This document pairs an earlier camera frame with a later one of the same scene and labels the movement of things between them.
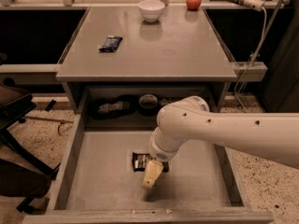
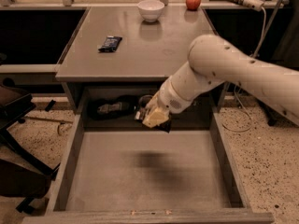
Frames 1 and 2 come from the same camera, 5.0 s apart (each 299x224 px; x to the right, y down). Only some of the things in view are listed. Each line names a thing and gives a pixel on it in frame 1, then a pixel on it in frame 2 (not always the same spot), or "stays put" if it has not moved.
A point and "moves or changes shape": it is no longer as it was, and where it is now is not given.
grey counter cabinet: (133, 60) stays put
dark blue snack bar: (111, 44) stays put
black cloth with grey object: (106, 107) stays put
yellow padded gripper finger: (153, 171) -> (155, 117)
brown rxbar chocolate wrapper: (140, 161) moves or changes shape
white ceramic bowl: (151, 9) stays put
